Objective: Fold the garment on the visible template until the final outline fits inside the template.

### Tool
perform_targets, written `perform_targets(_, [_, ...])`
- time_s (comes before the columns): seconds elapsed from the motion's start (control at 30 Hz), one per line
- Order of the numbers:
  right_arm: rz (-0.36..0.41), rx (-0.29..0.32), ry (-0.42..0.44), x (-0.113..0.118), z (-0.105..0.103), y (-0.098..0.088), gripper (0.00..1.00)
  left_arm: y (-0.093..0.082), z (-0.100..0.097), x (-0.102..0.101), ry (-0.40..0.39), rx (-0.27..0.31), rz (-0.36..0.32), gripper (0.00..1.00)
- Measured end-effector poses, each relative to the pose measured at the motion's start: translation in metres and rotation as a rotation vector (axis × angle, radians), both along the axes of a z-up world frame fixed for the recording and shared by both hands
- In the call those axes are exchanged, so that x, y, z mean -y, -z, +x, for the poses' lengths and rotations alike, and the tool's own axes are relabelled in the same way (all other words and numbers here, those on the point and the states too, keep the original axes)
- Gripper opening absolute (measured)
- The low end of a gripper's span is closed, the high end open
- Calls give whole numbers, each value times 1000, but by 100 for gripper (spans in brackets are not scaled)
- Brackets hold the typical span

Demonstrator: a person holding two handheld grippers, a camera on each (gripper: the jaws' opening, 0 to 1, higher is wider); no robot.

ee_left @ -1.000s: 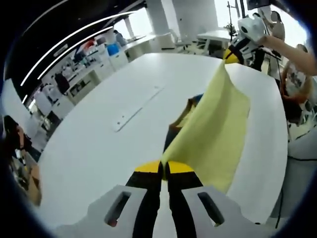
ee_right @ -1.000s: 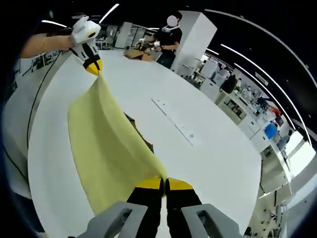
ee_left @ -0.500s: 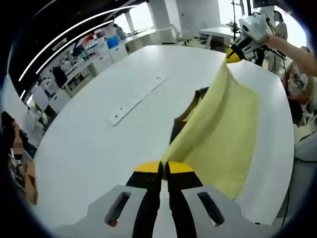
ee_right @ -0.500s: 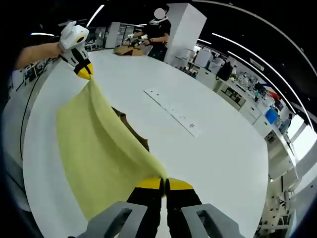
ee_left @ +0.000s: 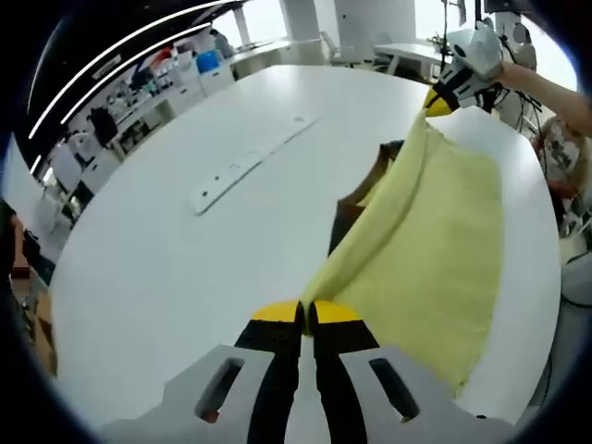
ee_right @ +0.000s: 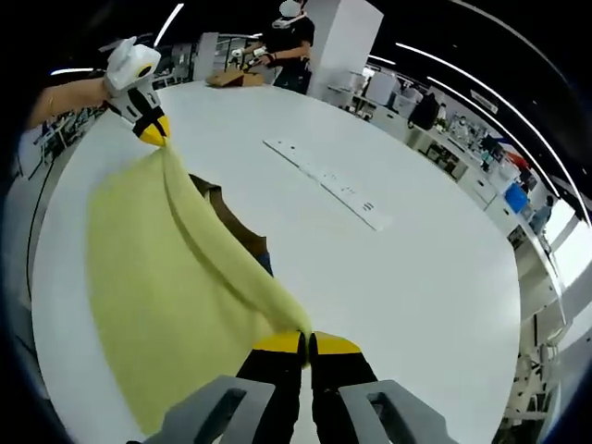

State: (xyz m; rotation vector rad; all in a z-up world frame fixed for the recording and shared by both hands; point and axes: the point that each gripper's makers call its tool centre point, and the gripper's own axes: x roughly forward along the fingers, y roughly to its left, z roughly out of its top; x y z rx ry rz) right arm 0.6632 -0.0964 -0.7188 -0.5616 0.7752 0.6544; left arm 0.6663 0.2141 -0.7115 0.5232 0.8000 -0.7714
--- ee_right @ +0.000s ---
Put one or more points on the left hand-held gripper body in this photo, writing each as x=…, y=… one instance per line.
x=131, y=65

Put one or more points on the black backpack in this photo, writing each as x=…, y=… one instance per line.
x=424, y=113

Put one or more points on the blue bin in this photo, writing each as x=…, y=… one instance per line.
x=517, y=199

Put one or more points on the cardboard box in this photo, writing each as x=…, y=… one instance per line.
x=231, y=79

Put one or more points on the yellow grey blue garment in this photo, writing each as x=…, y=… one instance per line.
x=152, y=277

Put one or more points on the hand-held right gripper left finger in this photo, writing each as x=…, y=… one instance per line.
x=259, y=393

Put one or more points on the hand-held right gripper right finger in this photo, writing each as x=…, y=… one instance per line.
x=351, y=398

